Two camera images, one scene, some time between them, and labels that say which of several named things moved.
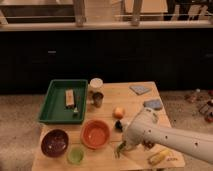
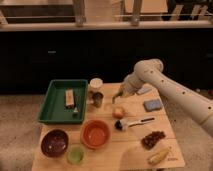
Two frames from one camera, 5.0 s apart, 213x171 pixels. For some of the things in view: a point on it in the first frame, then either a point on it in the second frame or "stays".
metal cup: x=97 y=97 stays
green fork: x=76 y=110 stays
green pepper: x=119 y=148 to x=117 y=95
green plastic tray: x=64 y=102 stays
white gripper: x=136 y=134 to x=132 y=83
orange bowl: x=95 y=134 stays
